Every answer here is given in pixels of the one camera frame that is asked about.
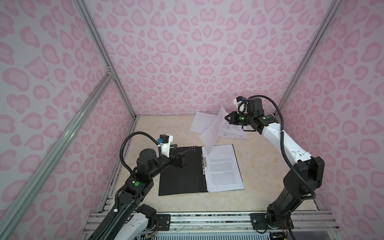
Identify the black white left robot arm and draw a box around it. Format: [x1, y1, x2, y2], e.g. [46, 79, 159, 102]
[88, 148, 192, 240]

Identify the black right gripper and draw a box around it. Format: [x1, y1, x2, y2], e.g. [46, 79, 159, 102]
[224, 110, 255, 126]

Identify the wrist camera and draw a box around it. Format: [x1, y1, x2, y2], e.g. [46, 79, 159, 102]
[158, 135, 173, 158]
[233, 95, 264, 114]

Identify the technical drawing paper sheet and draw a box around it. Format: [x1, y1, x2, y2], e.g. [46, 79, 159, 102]
[219, 121, 247, 140]

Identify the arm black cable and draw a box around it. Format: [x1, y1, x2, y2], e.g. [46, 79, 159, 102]
[119, 131, 160, 174]
[248, 94, 317, 200]

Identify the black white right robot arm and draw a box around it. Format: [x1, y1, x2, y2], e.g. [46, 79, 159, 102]
[225, 111, 325, 229]

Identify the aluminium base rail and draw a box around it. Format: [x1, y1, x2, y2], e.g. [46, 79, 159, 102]
[79, 211, 346, 240]

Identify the orange and black folder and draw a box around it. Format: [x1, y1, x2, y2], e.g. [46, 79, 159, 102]
[158, 144, 245, 197]

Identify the aluminium corner frame post right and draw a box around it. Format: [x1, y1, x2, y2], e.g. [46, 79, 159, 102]
[278, 0, 344, 112]

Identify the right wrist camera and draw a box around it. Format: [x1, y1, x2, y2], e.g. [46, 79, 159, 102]
[233, 95, 264, 114]

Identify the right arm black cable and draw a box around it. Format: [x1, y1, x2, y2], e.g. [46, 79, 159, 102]
[248, 94, 317, 200]

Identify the blank white paper sheet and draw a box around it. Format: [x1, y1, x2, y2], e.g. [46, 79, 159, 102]
[190, 112, 217, 134]

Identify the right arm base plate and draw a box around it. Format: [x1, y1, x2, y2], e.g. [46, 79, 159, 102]
[250, 212, 295, 232]

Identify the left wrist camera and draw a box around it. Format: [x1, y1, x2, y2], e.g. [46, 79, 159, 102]
[158, 135, 173, 158]

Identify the aluminium corner frame post left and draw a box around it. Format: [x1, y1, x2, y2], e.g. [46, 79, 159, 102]
[73, 0, 137, 120]

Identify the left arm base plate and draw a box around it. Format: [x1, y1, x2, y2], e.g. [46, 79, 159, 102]
[128, 213, 171, 232]

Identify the aluminium corner frame post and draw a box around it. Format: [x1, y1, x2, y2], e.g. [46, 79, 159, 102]
[278, 0, 344, 112]
[73, 0, 137, 120]

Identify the diagonal aluminium frame bar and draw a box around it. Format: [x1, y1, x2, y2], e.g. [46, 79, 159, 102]
[1, 73, 114, 240]

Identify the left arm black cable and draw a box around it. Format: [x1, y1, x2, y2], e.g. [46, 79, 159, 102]
[119, 131, 160, 174]

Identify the large text paper sheet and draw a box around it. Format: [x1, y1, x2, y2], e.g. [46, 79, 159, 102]
[202, 145, 245, 193]

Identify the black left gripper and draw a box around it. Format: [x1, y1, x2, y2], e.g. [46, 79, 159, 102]
[148, 143, 191, 181]

